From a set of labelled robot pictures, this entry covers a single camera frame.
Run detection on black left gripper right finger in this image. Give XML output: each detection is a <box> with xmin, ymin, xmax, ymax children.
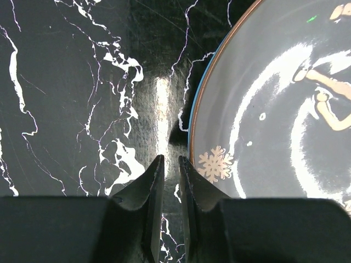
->
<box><xmin>179</xmin><ymin>156</ymin><xmax>350</xmax><ymax>262</ymax></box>

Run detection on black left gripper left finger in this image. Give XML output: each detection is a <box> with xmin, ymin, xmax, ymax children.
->
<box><xmin>1</xmin><ymin>155</ymin><xmax>165</xmax><ymax>262</ymax></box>

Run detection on grey deer plate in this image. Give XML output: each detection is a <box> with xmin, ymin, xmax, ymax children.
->
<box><xmin>189</xmin><ymin>1</ymin><xmax>350</xmax><ymax>211</ymax></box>

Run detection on black marble pattern mat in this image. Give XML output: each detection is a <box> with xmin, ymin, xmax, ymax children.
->
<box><xmin>1</xmin><ymin>1</ymin><xmax>251</xmax><ymax>262</ymax></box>

